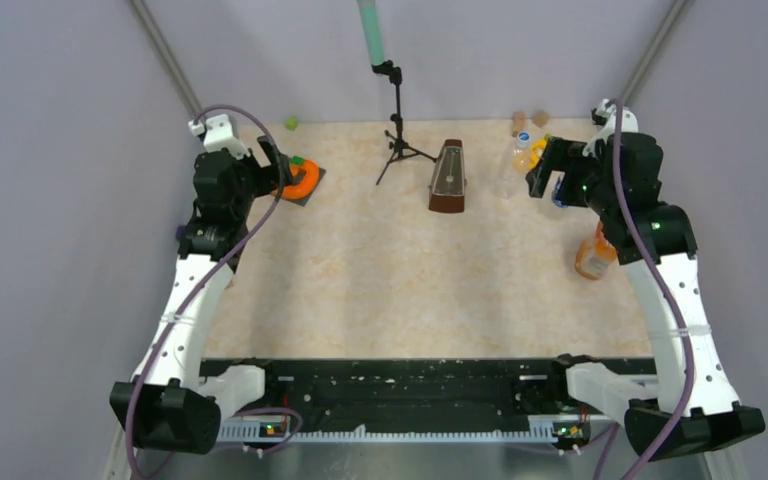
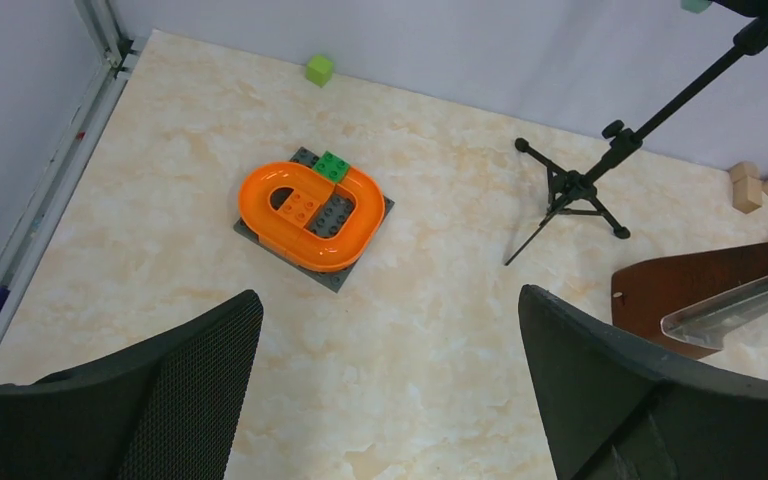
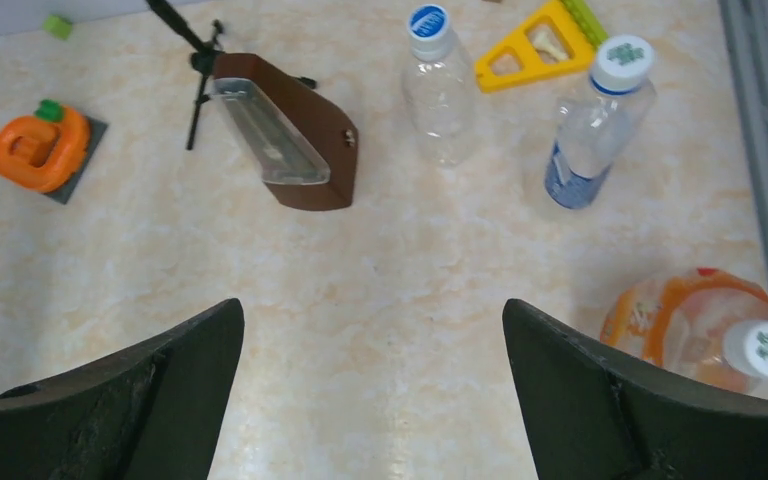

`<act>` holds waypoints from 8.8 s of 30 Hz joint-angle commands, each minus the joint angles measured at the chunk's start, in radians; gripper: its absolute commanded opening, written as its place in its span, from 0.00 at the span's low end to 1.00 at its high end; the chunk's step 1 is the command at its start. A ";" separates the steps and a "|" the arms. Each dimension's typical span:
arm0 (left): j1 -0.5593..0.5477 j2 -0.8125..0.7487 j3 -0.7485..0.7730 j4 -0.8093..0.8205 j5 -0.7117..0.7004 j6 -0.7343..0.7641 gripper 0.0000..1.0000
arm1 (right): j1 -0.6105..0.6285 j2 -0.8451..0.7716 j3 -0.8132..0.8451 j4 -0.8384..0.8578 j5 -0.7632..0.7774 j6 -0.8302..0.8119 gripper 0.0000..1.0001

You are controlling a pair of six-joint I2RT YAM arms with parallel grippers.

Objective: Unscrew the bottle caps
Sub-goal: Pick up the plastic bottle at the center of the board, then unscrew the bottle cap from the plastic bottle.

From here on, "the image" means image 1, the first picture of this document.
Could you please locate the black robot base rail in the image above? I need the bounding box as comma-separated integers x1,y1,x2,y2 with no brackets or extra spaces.
198,357,658,452

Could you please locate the grey square base plate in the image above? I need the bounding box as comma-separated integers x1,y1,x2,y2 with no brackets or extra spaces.
281,165,327,206

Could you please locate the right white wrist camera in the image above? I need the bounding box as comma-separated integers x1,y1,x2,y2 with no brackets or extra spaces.
583,98,639,157

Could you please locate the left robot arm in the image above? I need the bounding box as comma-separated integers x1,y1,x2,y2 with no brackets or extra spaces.
109,136,289,454

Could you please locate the wooden block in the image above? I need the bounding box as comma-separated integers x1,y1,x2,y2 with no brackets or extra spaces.
510,110,527,137
531,110,551,128

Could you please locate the clear bottle blue cap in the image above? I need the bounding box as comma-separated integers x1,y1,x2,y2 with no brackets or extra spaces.
493,131,532,199

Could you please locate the brown metronome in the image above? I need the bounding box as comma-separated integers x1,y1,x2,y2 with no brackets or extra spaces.
428,139,468,214

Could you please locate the black tripod stand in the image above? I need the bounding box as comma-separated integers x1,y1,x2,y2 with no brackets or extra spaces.
372,60,437,186

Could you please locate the orange tape dispenser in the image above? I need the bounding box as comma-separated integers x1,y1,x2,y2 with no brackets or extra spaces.
281,156,324,204

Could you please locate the green foam microphone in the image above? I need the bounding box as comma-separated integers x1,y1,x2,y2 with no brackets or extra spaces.
357,0,387,68

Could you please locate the right wooden block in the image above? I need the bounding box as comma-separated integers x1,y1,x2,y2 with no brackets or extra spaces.
531,110,551,128

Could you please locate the orange clear plastic bottle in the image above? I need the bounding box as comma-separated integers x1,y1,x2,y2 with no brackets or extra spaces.
574,221,618,280

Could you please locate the left wooden block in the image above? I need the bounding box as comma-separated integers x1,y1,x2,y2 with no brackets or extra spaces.
510,110,527,137

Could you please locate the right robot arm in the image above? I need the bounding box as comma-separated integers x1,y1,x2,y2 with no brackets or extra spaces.
526,133,766,461

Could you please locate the yellow triangle toy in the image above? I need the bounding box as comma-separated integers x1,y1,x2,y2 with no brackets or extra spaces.
528,137,548,171

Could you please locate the blue water bottle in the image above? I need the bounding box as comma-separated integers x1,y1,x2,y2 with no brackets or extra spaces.
551,177,568,209

